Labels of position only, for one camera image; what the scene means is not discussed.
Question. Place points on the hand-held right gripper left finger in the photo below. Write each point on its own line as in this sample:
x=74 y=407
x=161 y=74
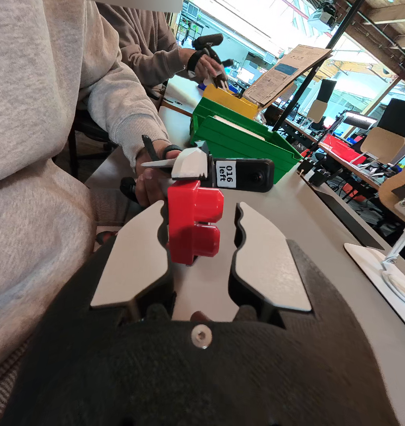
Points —
x=132 y=263

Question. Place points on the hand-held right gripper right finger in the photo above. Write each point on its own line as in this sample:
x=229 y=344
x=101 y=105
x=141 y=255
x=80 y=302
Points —
x=272 y=266

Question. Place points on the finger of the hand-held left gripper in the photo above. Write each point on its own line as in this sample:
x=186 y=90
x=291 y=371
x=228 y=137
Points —
x=189 y=163

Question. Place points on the red building block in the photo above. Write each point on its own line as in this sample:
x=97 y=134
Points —
x=192 y=213

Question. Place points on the person's left forearm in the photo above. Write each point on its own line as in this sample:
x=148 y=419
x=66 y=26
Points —
x=122 y=113

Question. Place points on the white flat object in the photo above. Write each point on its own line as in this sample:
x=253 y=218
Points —
x=239 y=128

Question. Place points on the person's left hand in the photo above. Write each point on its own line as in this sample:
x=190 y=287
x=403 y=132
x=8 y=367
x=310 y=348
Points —
x=149 y=189

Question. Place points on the green storage bin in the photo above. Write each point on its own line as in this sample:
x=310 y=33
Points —
x=242 y=146

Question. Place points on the black device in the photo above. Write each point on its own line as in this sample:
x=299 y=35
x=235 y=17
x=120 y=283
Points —
x=319 y=176

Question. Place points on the yellow storage bin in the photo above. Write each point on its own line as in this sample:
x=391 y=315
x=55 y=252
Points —
x=229 y=101

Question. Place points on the red storage bin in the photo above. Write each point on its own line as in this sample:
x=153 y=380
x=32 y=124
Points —
x=339 y=146

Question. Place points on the plywood chair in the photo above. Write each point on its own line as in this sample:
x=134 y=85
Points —
x=395 y=189
x=322 y=109
x=382 y=143

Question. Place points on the black metal pole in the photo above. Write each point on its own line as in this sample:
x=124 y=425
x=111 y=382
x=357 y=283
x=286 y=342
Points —
x=302 y=86

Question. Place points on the brown printed board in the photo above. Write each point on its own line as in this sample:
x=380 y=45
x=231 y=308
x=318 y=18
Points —
x=282 y=76

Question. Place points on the black chair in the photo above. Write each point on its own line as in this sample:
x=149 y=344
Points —
x=89 y=124

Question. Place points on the lit light panel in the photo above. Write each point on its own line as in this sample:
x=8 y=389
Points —
x=359 y=119

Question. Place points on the person in grey hoodie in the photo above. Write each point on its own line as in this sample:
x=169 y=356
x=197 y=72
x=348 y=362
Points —
x=29 y=166

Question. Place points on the white ceiling projector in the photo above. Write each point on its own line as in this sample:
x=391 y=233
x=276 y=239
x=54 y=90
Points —
x=322 y=16

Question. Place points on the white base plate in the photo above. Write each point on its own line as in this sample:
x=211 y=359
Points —
x=365 y=259

